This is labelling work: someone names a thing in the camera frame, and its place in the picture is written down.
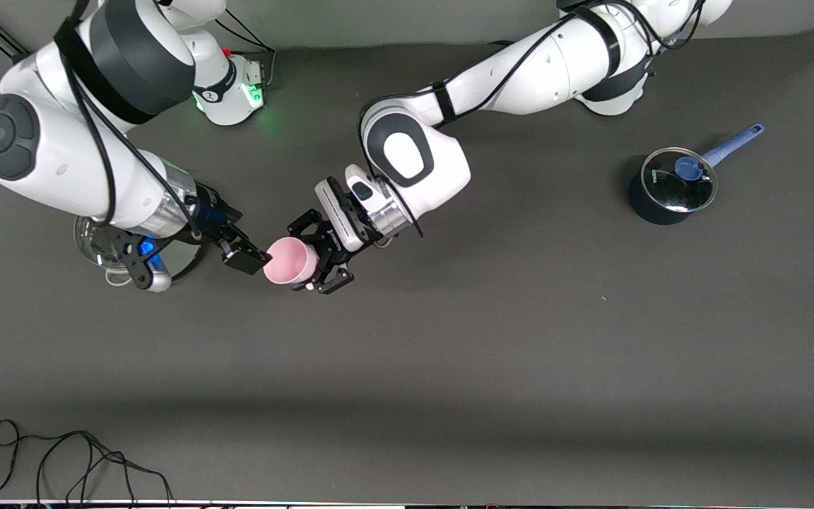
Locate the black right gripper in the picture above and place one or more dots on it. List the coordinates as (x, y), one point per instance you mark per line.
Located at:
(215, 215)

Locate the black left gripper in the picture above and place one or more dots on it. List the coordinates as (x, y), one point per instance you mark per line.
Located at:
(323, 241)

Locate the pale green cooking pot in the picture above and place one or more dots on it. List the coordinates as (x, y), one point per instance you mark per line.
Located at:
(116, 278)

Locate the glass lid with blue knob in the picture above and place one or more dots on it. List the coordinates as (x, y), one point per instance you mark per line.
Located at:
(668, 192)

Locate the dark blue saucepan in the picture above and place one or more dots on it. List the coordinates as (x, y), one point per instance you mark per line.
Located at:
(651, 210)

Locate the pink plastic cup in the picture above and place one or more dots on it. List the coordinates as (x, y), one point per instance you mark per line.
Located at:
(287, 261)

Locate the dark grey table mat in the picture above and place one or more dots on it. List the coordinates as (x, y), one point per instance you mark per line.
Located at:
(478, 353)

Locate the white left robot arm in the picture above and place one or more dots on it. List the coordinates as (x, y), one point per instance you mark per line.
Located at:
(520, 71)

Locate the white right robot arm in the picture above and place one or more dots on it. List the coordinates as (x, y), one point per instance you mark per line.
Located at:
(61, 162)

